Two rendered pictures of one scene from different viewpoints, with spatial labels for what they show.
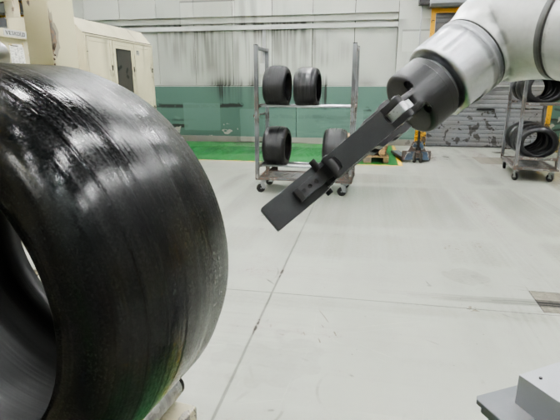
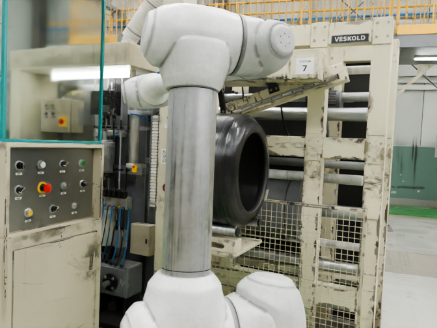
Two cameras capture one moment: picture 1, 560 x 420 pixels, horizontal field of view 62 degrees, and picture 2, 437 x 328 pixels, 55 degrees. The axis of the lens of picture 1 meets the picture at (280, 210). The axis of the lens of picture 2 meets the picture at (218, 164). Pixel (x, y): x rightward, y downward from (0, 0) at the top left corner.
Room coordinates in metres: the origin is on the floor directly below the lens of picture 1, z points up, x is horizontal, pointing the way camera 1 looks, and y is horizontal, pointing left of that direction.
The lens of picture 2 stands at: (0.84, -1.73, 1.31)
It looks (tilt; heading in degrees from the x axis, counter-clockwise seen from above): 3 degrees down; 97
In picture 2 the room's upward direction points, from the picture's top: 3 degrees clockwise
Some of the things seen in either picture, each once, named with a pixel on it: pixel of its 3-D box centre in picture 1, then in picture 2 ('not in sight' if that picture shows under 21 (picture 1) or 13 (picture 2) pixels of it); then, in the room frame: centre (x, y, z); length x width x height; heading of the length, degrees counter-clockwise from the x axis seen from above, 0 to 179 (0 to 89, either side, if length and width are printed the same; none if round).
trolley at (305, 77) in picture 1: (306, 120); not in sight; (6.34, -0.35, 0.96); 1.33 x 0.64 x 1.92; 77
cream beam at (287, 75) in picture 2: not in sight; (268, 69); (0.82, 0.62, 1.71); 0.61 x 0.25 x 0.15; 161
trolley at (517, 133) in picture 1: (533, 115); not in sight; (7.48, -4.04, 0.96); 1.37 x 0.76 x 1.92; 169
